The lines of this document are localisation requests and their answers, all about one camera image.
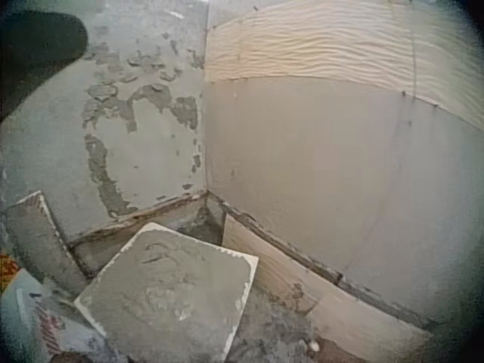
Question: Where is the person's right hand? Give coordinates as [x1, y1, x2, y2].
[311, 337, 366, 363]

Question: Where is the person's left hand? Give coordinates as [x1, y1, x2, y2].
[48, 350, 90, 363]

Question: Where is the beige floor tile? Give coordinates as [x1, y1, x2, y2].
[222, 213, 433, 363]

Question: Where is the white bag with red print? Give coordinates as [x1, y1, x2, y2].
[0, 252, 114, 363]

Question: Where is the square tile coated with mortar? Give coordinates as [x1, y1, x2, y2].
[73, 222, 259, 363]

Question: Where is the leaning tile coated with mortar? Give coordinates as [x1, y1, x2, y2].
[5, 190, 88, 296]

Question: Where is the black rounded object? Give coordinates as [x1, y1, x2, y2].
[0, 10, 90, 123]

